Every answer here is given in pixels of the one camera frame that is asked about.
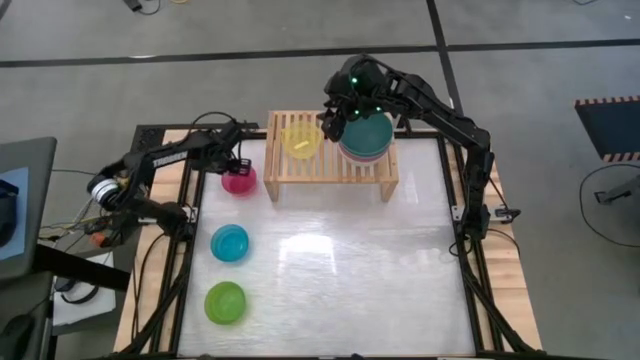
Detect light green bowl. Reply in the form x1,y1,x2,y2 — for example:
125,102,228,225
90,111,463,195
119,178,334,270
203,281,248,326

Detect dark blue orange-edged mat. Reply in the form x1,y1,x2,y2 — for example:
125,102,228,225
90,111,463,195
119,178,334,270
573,94,640,164

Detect black bar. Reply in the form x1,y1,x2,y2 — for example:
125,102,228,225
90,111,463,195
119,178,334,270
32,243,132,292

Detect white paper sheet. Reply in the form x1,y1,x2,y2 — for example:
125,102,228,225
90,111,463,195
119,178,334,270
51,252,117,329

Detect pink bowl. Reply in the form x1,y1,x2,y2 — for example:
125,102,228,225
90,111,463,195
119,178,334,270
220,164,258,198

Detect white table mat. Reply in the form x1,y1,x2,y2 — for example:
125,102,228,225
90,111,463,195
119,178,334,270
177,137,477,358

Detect dark teal bowl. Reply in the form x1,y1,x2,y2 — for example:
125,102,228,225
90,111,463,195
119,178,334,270
341,111,395,158

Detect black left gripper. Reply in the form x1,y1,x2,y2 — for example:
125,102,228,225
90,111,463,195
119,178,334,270
198,121,253,177

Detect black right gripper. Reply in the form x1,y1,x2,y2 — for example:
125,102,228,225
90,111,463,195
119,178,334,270
318,53,401,144

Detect black perforated box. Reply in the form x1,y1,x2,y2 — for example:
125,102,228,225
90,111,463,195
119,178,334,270
127,124,174,161

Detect slatted wooden shelf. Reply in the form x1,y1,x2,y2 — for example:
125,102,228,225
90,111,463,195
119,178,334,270
263,110,400,204

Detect grey stand leg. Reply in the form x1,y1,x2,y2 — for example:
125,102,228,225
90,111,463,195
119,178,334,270
593,174,640,205

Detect cyan bowl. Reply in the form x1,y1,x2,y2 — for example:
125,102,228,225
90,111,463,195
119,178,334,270
209,223,250,263

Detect yellow bowl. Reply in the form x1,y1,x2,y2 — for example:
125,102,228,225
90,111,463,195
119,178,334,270
280,120,324,161

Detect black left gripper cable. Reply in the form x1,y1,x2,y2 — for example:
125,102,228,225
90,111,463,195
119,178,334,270
191,110,237,132

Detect black floor cable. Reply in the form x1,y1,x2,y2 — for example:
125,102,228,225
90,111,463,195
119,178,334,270
578,162,640,249

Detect tangled cable bundle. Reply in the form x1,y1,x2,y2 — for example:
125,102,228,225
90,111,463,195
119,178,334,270
38,167,166,251

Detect black aluminium table frame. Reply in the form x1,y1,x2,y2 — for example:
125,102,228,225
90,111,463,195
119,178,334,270
117,124,546,360

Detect blue-grey bowl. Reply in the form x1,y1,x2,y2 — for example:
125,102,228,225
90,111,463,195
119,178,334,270
339,142,394,161

